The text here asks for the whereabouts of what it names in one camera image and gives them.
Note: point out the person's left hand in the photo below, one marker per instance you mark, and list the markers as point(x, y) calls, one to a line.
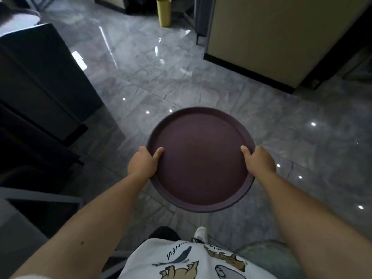
point(141, 166)

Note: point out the person's right hand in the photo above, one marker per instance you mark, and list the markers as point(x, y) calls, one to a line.
point(261, 163)

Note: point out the person's left thumb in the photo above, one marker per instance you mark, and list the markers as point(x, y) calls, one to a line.
point(158, 153)

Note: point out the person's right thumb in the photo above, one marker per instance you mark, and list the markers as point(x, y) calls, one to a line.
point(245, 152)

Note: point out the round dark brown tray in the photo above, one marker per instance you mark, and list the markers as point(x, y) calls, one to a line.
point(200, 162)

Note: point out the person's left forearm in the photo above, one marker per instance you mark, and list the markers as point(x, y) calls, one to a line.
point(78, 232)

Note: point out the person's right forearm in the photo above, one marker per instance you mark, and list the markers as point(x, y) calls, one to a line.
point(314, 229)

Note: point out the dark shoe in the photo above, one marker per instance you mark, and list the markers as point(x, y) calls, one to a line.
point(164, 233)

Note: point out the white sneaker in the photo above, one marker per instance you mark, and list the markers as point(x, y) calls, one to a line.
point(200, 234)

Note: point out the white printed t-shirt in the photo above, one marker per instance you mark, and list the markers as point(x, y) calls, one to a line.
point(191, 262)

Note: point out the beige partition panel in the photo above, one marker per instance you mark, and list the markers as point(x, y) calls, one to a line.
point(279, 37)

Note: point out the dark cabinet counter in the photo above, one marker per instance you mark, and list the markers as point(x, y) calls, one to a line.
point(37, 84)

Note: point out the yellow bin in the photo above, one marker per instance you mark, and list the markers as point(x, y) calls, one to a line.
point(164, 10)

